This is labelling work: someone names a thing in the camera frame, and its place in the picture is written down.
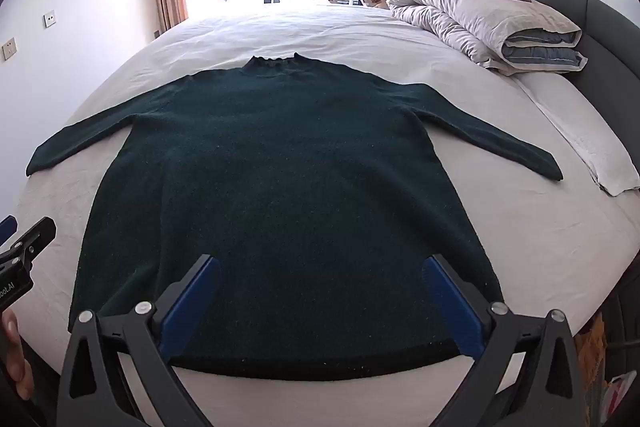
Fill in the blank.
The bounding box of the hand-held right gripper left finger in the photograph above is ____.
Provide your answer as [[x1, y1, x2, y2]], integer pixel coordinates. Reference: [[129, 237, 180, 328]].
[[56, 253, 222, 427]]

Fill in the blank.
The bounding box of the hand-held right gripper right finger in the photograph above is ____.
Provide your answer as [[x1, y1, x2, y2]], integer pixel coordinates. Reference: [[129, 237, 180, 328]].
[[422, 253, 586, 427]]

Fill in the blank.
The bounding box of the dark green knit sweater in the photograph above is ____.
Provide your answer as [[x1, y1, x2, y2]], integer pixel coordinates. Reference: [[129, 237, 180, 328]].
[[26, 52, 565, 382]]

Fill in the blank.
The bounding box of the person's left hand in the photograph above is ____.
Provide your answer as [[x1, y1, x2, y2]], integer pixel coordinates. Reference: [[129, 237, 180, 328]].
[[0, 309, 35, 400]]

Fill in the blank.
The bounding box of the orange printed bag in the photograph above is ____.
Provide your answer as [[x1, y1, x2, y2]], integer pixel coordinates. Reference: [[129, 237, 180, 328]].
[[575, 312, 608, 375]]

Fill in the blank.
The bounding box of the white and red plastic bag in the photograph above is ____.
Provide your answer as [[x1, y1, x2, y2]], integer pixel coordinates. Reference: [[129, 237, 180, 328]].
[[602, 372, 638, 427]]

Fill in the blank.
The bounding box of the flat white pillow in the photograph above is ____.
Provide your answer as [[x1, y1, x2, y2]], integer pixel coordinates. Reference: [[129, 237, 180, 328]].
[[515, 72, 640, 196]]

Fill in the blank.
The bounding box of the folded white duvet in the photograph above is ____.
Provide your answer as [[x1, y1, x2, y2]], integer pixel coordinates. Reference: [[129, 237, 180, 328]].
[[387, 0, 588, 75]]

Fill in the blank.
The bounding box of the bed with white sheet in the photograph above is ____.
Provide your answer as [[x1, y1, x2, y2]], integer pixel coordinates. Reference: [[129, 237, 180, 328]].
[[10, 2, 640, 427]]

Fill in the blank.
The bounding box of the grey upholstered headboard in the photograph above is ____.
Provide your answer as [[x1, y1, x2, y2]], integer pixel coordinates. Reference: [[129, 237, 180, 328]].
[[515, 0, 640, 148]]

